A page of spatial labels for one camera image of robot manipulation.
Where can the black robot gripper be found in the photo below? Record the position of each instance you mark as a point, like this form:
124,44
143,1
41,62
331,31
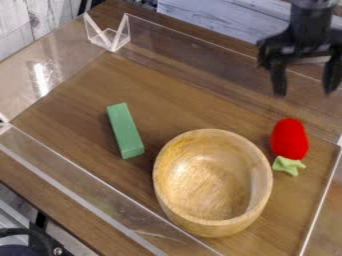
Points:
307,37

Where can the red plush strawberry toy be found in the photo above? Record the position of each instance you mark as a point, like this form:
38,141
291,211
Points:
288,144

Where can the wooden bowl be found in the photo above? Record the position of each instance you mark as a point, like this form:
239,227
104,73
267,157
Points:
212,182

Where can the green rectangular block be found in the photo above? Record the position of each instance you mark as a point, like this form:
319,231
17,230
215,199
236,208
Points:
126,136

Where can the black table clamp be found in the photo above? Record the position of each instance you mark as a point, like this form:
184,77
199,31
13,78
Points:
41,242

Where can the clear acrylic tray enclosure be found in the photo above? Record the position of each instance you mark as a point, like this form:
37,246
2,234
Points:
144,138

